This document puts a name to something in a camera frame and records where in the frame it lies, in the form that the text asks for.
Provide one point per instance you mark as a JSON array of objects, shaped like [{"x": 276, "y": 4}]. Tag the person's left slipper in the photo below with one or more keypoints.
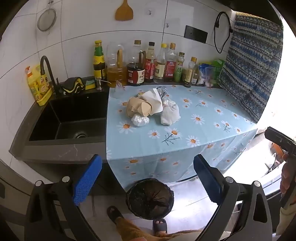
[{"x": 115, "y": 214}]

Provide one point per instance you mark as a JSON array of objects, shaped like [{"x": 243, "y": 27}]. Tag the wooden spatula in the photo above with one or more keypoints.
[{"x": 124, "y": 12}]

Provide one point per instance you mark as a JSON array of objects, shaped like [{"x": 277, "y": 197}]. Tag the person's slipper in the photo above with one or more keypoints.
[
  {"x": 115, "y": 214},
  {"x": 159, "y": 227}
]

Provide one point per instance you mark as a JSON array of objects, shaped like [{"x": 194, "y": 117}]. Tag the white paper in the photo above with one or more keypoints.
[{"x": 152, "y": 100}]

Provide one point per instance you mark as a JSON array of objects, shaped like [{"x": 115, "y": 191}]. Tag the brown paper bag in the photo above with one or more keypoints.
[{"x": 136, "y": 107}]

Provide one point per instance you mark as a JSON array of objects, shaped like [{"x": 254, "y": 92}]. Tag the yellow green sponge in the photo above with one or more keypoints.
[{"x": 90, "y": 84}]

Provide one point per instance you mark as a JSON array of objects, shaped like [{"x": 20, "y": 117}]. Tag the metal mesh strainer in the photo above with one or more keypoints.
[{"x": 47, "y": 19}]

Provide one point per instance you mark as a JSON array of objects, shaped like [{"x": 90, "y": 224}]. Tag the large white bag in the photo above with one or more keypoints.
[{"x": 170, "y": 114}]

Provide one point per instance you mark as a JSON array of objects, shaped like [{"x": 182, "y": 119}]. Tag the tall bottle red label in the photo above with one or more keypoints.
[{"x": 149, "y": 67}]

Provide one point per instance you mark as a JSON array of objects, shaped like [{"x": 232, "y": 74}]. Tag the black faucet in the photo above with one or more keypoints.
[{"x": 47, "y": 67}]

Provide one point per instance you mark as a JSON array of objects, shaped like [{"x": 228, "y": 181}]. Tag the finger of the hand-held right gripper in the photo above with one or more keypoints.
[{"x": 281, "y": 140}]

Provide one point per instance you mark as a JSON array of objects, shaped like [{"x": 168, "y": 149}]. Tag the person's brown trouser leg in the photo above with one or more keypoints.
[{"x": 134, "y": 231}]

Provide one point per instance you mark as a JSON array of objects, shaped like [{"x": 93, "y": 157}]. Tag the black trash bin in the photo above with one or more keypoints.
[{"x": 149, "y": 199}]

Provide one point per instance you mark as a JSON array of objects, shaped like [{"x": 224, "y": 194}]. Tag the clear bottle orange cap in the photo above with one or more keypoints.
[{"x": 171, "y": 64}]

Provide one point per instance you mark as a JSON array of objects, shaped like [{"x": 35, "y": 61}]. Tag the person's right slipper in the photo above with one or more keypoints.
[{"x": 159, "y": 227}]

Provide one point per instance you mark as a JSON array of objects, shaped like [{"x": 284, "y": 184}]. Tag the clear bottle yellow cap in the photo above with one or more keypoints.
[{"x": 160, "y": 67}]

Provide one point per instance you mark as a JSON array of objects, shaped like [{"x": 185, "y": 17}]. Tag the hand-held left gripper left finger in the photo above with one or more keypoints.
[{"x": 86, "y": 180}]

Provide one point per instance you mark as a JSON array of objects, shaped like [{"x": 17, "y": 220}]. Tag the small seasoning shaker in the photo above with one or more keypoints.
[{"x": 195, "y": 77}]

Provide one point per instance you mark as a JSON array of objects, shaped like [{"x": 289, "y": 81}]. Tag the green seasoning bag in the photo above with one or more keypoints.
[{"x": 218, "y": 69}]

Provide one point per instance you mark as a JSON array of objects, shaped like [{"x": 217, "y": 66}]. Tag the dark soy sauce jug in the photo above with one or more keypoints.
[{"x": 135, "y": 71}]

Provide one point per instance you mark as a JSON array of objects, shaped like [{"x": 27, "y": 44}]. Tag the large clear oil jug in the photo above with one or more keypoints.
[{"x": 116, "y": 69}]

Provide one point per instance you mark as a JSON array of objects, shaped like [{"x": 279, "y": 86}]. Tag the yellow dish soap bottle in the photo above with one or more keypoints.
[{"x": 39, "y": 88}]

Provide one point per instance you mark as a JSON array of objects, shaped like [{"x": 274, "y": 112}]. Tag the grey yellow dishcloth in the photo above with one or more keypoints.
[{"x": 72, "y": 86}]

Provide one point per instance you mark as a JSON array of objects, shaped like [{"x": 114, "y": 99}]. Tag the person's right forearm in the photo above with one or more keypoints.
[{"x": 286, "y": 220}]

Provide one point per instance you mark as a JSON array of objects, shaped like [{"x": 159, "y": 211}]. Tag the small bottle yellow label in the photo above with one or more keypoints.
[{"x": 190, "y": 74}]

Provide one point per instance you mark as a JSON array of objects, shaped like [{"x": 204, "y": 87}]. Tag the green bottle yellow cap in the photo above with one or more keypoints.
[{"x": 99, "y": 60}]

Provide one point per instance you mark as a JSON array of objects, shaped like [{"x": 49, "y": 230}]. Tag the blue patterned cloth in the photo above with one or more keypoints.
[{"x": 252, "y": 69}]

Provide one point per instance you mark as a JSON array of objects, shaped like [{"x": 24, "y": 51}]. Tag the small white plastic bag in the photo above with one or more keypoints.
[{"x": 140, "y": 120}]

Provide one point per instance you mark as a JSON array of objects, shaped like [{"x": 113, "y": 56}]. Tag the black sink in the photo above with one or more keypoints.
[{"x": 69, "y": 120}]

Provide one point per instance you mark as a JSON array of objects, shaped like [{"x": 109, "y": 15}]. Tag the blue daisy tablecloth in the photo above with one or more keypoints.
[{"x": 185, "y": 129}]

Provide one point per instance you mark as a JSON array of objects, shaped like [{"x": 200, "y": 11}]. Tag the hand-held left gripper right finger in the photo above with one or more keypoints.
[{"x": 207, "y": 179}]

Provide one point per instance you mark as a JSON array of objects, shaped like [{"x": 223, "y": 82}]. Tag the person's right hand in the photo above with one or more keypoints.
[{"x": 285, "y": 177}]

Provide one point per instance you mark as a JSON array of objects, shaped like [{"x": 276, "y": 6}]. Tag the small green label bottle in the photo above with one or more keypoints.
[{"x": 178, "y": 69}]

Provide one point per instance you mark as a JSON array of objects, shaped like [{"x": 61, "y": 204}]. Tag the steel soap dispenser pump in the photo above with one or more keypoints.
[{"x": 100, "y": 83}]

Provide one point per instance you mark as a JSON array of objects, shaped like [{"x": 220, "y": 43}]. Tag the black wall outlet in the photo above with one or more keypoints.
[{"x": 196, "y": 34}]

